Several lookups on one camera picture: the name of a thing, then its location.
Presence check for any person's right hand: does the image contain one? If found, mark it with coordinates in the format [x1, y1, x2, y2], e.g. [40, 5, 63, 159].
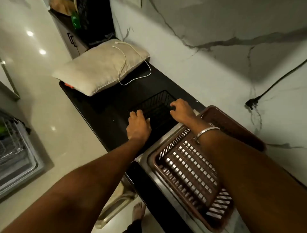
[169, 98, 200, 125]

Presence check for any person's left hand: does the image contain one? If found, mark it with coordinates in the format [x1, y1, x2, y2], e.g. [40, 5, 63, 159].
[126, 109, 152, 144]

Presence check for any black wire rack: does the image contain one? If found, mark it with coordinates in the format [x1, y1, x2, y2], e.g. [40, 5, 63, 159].
[127, 90, 179, 131]

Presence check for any person's right forearm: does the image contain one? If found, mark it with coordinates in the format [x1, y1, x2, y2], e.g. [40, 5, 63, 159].
[185, 115, 307, 233]

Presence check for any person's left forearm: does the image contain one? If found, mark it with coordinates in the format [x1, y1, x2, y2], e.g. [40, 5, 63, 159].
[0, 138, 154, 233]

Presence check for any person's foot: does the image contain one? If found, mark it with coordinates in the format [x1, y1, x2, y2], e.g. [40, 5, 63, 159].
[131, 202, 146, 222]

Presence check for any person's dark clothing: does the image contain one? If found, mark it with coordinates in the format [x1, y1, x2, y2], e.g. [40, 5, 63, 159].
[122, 220, 143, 233]

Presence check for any brown plastic dish basket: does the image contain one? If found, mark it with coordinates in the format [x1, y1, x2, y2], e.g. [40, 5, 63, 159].
[148, 105, 266, 232]

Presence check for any stainless steel sink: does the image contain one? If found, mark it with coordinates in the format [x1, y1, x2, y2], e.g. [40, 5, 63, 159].
[135, 109, 243, 233]

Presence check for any beige pillow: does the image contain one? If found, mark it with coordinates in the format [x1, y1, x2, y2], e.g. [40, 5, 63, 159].
[52, 39, 151, 97]

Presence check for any green bottle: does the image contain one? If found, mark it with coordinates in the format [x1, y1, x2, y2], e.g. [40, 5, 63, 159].
[71, 11, 82, 30]

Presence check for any brown paper bag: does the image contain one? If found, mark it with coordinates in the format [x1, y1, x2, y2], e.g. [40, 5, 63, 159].
[49, 0, 78, 16]

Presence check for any silver bracelet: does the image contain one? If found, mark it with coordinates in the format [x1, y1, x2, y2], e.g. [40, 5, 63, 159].
[193, 126, 221, 144]

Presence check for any thin white charger cable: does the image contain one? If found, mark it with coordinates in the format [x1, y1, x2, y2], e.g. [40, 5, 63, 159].
[112, 41, 152, 86]

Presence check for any black power cable with plug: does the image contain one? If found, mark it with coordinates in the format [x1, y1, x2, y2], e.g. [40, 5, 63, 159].
[245, 59, 307, 110]

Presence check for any grey cabinet with black handle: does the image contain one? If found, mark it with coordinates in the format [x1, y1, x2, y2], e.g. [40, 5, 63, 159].
[49, 9, 90, 60]

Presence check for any steel wire kitchen drawer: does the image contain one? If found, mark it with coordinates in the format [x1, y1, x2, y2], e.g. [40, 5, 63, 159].
[0, 109, 46, 200]

